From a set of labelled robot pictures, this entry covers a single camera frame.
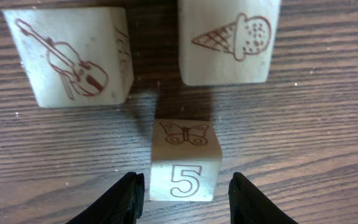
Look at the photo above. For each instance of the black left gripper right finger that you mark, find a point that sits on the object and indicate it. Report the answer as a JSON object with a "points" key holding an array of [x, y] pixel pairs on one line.
{"points": [[248, 205]]}

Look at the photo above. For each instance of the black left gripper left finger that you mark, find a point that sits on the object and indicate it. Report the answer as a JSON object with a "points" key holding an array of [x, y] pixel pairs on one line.
{"points": [[121, 204]]}

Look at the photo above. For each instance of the wooden block green bottom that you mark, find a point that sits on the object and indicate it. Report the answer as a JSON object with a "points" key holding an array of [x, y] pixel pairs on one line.
{"points": [[73, 57]]}

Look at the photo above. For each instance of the wooden block red edge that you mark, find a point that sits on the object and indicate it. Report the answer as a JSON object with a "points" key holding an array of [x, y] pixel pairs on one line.
{"points": [[226, 41]]}

